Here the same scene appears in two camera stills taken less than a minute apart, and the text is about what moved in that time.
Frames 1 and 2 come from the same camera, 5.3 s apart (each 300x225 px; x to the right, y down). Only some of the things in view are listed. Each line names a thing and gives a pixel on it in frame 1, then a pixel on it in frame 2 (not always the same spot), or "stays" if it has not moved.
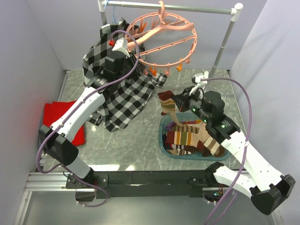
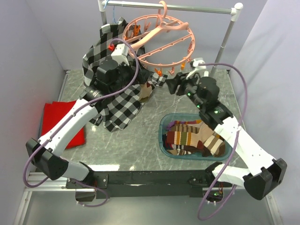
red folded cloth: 53,112 stays
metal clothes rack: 233,11 stays
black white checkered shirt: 127,95 stays
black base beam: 154,184 stays
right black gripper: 181,100 -> 173,83
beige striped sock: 168,105 -> 145,90
